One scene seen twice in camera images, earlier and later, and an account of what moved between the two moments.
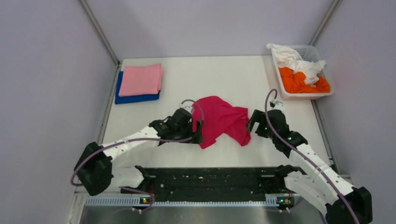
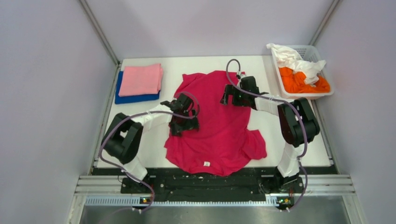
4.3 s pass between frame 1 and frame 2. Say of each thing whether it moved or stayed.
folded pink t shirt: stayed
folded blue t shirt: stayed
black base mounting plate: stayed
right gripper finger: moved
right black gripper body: moved
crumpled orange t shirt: stayed
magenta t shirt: moved
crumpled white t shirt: stayed
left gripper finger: moved
